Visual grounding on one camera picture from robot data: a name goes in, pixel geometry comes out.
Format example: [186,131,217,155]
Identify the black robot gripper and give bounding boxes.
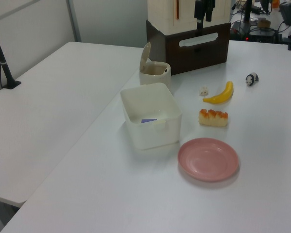
[194,0,215,32]

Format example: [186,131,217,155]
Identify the beige trash can with lid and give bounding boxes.
[138,42,172,90]

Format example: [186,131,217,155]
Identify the cream plastic storage box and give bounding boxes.
[147,0,232,35]

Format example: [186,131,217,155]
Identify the dark brown drawer box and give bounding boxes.
[145,19,231,76]

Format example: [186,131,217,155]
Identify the black electronics base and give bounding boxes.
[230,20,277,42]

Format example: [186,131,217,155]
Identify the black and white panda figure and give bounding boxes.
[245,72,259,87]

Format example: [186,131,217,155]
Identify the yellow toy banana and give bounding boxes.
[202,81,234,105]

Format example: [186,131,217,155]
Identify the toy bread with orange topping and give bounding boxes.
[198,109,229,128]

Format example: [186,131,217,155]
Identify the white square plastic container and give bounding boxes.
[119,82,183,150]

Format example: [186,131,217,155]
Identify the pink plate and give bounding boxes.
[177,137,240,183]

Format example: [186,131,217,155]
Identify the white drawer handle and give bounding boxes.
[178,32,219,48]

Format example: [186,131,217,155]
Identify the grey partition frame post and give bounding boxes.
[66,0,82,42]

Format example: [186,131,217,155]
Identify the black camera stand pole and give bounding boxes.
[0,17,22,91]

